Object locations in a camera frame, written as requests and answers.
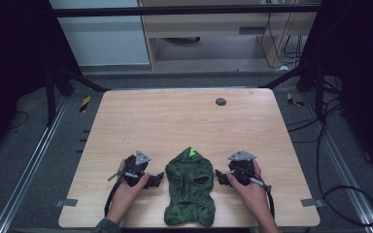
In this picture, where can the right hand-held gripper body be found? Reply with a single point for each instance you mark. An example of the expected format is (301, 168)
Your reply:
(241, 166)

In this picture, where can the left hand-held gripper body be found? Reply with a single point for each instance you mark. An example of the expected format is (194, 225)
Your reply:
(139, 161)

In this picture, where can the green knitted balaclava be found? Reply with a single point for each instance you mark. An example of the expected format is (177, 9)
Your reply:
(181, 174)

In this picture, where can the person's left hand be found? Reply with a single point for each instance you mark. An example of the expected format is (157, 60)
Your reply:
(126, 197)

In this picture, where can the person's right hand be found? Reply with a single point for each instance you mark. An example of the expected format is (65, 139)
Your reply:
(254, 197)

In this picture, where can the grey round table grommet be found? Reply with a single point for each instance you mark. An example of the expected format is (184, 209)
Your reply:
(220, 102)

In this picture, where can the grey tape strip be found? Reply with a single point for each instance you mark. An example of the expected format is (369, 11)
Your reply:
(66, 203)
(311, 203)

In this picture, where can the white cabinet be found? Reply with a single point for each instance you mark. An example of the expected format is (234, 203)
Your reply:
(103, 39)

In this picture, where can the metal floor rail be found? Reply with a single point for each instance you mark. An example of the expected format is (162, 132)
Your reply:
(29, 165)
(346, 165)

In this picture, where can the black frame stand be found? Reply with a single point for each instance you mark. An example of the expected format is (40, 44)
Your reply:
(319, 93)
(50, 97)

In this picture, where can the black frame crossbar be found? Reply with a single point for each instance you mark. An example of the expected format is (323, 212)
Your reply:
(181, 10)

